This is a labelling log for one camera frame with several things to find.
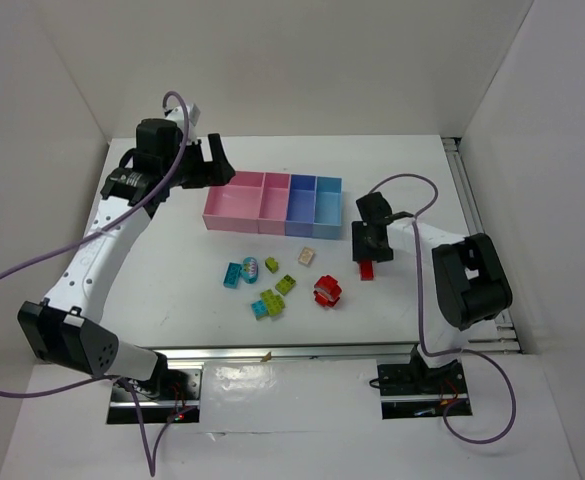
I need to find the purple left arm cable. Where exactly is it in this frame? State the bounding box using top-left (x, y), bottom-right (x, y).
top-left (0, 91), bottom-right (194, 477)

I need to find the green teal lego stack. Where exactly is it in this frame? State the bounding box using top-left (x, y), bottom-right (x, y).
top-left (250, 289), bottom-right (286, 320)

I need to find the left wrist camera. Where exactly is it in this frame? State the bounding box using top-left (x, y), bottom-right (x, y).
top-left (165, 103), bottom-right (200, 128)

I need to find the narrow pink container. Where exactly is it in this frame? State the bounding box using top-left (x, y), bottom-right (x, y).
top-left (257, 173), bottom-right (291, 235)

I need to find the teal rounded flower lego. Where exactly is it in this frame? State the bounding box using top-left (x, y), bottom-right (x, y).
top-left (241, 256), bottom-right (259, 284)

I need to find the green square lego brick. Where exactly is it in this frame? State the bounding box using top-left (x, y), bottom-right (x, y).
top-left (275, 275), bottom-right (296, 296)

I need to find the aluminium right rail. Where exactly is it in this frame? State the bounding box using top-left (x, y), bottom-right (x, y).
top-left (441, 137), bottom-right (522, 355)

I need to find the red lego brick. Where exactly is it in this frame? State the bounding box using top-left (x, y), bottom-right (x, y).
top-left (359, 260), bottom-right (375, 281)

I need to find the large pink container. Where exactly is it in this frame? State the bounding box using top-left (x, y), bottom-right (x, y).
top-left (202, 171), bottom-right (265, 233)

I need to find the dark blue container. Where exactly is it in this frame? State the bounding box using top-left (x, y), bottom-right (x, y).
top-left (285, 174), bottom-right (317, 237)

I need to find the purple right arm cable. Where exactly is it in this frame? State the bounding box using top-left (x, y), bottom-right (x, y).
top-left (366, 173), bottom-right (517, 445)

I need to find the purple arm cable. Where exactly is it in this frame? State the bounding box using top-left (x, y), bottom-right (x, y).
top-left (0, 91), bottom-right (194, 477)
top-left (366, 173), bottom-right (517, 445)

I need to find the light blue container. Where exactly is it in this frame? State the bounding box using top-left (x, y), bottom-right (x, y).
top-left (313, 176), bottom-right (342, 240)

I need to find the teal long lego brick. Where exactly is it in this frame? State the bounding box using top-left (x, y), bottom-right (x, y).
top-left (223, 262), bottom-right (242, 289)

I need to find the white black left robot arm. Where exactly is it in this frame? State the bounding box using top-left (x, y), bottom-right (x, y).
top-left (17, 119), bottom-right (236, 398)

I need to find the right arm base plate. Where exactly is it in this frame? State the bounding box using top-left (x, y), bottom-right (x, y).
top-left (368, 362), bottom-right (472, 420)

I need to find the red lego cluster with face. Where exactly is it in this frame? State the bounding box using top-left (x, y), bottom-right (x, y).
top-left (313, 275), bottom-right (342, 308)

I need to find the beige lego brick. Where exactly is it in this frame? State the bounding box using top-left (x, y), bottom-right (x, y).
top-left (298, 247), bottom-right (316, 266)

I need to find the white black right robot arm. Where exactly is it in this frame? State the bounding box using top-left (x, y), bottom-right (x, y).
top-left (352, 192), bottom-right (513, 394)

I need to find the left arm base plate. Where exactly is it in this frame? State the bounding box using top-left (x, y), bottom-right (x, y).
top-left (106, 364), bottom-right (203, 425)

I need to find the small green lego brick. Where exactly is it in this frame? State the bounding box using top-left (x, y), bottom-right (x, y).
top-left (265, 257), bottom-right (279, 273)

